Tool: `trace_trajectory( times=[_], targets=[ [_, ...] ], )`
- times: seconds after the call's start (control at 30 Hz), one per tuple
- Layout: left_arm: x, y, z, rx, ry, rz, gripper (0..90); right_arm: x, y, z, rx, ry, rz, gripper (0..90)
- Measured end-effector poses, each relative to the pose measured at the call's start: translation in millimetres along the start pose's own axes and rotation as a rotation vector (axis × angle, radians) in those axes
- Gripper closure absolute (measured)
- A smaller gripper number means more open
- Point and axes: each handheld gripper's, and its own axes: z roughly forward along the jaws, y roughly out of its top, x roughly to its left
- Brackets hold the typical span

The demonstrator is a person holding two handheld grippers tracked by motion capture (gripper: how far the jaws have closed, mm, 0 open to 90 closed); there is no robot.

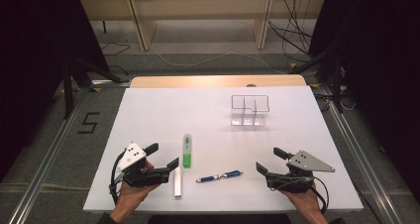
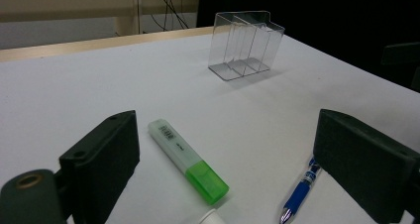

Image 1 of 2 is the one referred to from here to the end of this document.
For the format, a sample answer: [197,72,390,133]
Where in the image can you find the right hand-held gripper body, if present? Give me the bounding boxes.
[264,150,337,194]

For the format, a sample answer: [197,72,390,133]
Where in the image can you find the person's left hand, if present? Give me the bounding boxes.
[111,161,159,218]

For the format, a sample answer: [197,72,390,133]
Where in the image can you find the black curtain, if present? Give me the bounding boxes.
[0,0,111,182]
[308,0,420,198]

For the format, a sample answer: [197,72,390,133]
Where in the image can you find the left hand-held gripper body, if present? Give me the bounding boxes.
[113,141,171,188]

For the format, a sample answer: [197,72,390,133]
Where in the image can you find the clear acrylic pen holder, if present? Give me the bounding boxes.
[230,94,270,128]

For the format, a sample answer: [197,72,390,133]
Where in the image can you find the black metal stand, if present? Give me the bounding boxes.
[290,42,346,114]

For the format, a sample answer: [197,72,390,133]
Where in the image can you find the green highlighter marker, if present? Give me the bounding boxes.
[182,133,193,168]

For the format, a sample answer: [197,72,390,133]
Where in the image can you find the hand-held gripper cable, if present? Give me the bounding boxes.
[108,149,128,205]
[308,175,330,215]

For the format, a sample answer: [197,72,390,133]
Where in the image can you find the blue ballpoint pen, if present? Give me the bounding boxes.
[195,169,244,184]

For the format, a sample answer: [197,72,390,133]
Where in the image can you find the thin black floor cable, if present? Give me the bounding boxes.
[99,43,132,56]

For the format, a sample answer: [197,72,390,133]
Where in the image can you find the left hand-held gripper cable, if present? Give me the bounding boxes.
[108,149,128,205]

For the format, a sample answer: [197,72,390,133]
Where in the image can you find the bundle of black cables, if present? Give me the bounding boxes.
[267,0,315,56]

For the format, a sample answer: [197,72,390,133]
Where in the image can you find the person's right hand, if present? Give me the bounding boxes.
[278,182,328,220]

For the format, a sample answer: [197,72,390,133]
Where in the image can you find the white floor cable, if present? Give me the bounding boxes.
[153,50,288,74]

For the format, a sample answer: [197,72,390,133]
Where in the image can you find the aluminium floor rail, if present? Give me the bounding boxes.
[321,84,404,224]
[6,84,95,224]

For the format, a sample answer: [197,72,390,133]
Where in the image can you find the black tripod stand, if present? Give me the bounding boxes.
[60,56,125,119]

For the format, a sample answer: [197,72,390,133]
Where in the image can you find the white correction pen tube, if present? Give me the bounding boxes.
[173,166,183,198]

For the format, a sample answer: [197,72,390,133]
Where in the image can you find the beige wooden desk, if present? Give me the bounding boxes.
[78,0,328,52]

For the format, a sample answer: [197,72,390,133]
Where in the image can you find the right hand-held gripper cable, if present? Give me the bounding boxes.
[308,175,330,215]

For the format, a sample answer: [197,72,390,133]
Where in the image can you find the white table board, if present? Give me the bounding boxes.
[82,85,365,214]

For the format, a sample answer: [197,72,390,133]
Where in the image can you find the light wooden table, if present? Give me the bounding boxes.
[129,73,308,89]

